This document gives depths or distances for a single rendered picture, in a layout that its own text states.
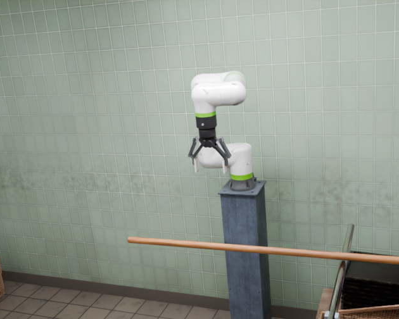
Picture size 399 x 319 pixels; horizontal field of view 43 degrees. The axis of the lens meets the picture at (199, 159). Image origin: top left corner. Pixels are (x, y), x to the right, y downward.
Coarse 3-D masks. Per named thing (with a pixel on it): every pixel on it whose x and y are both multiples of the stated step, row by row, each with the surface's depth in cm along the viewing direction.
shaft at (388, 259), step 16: (128, 240) 234; (144, 240) 231; (160, 240) 229; (176, 240) 227; (304, 256) 206; (320, 256) 203; (336, 256) 201; (352, 256) 199; (368, 256) 197; (384, 256) 195
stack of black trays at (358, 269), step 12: (360, 252) 265; (348, 264) 255; (360, 264) 256; (372, 264) 255; (384, 264) 254; (348, 276) 244; (360, 276) 246; (372, 276) 245; (384, 276) 244; (396, 276) 243; (348, 288) 246; (360, 288) 242; (372, 288) 240; (384, 288) 238; (396, 288) 235; (348, 300) 248; (360, 300) 245; (372, 300) 242; (384, 300) 239; (396, 300) 237
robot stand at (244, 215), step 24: (240, 192) 276; (264, 192) 291; (240, 216) 280; (264, 216) 292; (240, 240) 284; (264, 240) 294; (240, 264) 289; (264, 264) 295; (240, 288) 294; (264, 288) 296; (240, 312) 299; (264, 312) 297
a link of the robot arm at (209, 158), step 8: (192, 80) 262; (200, 80) 258; (208, 80) 258; (216, 80) 257; (192, 88) 261; (216, 128) 273; (216, 136) 273; (200, 144) 274; (200, 152) 276; (208, 152) 273; (216, 152) 274; (200, 160) 278; (208, 160) 275; (216, 160) 274; (208, 168) 280
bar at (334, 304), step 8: (352, 224) 232; (352, 232) 225; (344, 248) 211; (344, 264) 199; (344, 272) 194; (336, 280) 189; (336, 288) 183; (336, 296) 178; (336, 304) 174; (328, 312) 171; (336, 312) 171
